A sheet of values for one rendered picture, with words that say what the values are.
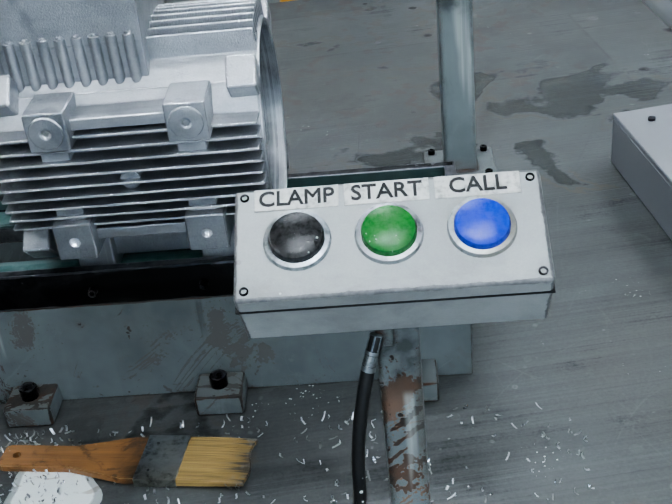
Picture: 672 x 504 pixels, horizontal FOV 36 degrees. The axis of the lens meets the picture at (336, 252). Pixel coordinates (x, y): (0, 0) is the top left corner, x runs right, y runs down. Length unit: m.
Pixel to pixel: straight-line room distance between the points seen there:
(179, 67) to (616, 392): 0.43
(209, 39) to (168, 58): 0.03
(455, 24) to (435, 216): 0.56
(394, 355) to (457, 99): 0.56
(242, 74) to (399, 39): 0.86
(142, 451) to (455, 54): 0.54
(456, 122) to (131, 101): 0.47
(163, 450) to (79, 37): 0.32
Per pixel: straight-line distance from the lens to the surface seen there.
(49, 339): 0.89
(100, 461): 0.85
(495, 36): 1.58
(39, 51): 0.79
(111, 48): 0.78
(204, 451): 0.83
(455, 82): 1.13
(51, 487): 0.85
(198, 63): 0.78
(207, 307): 0.85
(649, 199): 1.11
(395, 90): 1.41
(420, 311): 0.57
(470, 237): 0.55
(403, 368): 0.62
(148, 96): 0.78
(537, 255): 0.56
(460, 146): 1.17
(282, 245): 0.56
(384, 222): 0.56
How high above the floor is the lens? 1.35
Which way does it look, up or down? 32 degrees down
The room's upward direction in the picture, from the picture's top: 6 degrees counter-clockwise
